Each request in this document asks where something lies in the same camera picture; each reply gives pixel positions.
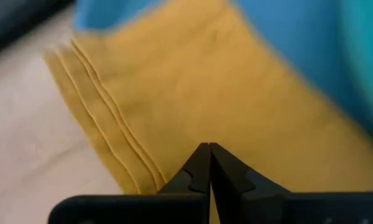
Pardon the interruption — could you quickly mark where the black aluminium table frame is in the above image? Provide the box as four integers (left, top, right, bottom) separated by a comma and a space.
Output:
0, 0, 73, 59

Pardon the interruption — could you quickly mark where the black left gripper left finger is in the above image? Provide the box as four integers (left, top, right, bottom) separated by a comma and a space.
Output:
48, 142, 211, 224

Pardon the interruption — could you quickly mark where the light blue plastic tray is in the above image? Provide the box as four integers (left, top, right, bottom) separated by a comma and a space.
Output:
73, 0, 373, 147

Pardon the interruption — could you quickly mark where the yellow cloth napkin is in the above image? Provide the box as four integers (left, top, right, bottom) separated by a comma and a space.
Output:
42, 0, 373, 224

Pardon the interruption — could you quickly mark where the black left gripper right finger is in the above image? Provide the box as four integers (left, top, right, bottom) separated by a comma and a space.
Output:
209, 142, 373, 224

